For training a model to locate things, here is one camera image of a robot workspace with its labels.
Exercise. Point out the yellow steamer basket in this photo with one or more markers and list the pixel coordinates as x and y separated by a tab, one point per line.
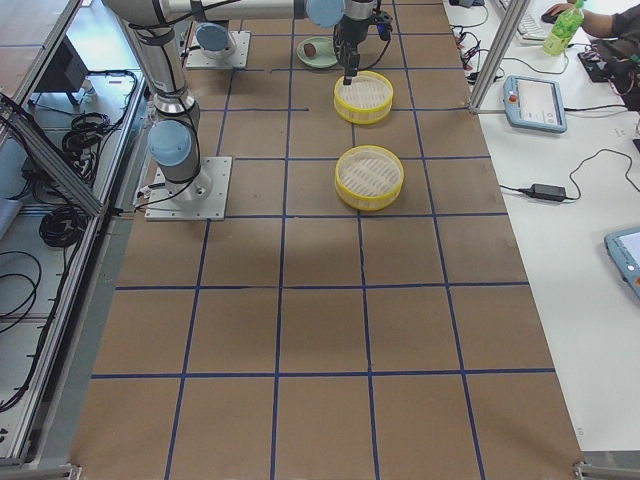
368	177
366	100

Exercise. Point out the seated person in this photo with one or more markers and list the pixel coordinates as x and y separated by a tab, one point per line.
613	56

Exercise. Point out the light green plate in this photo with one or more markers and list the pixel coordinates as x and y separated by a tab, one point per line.
317	52

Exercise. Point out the blue teach pendant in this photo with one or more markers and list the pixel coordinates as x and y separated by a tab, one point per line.
534	104
624	251

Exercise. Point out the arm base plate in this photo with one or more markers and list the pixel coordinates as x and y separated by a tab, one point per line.
237	61
204	199

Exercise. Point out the black power adapter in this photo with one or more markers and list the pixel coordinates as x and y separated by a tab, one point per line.
547	192

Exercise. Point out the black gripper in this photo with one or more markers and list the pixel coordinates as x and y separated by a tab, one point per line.
354	29

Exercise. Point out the brown bun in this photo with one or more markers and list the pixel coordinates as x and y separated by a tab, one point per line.
309	50

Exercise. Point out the aluminium frame post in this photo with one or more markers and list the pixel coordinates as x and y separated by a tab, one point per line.
499	46

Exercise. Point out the green drink bottle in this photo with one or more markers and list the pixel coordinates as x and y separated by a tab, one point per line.
565	27

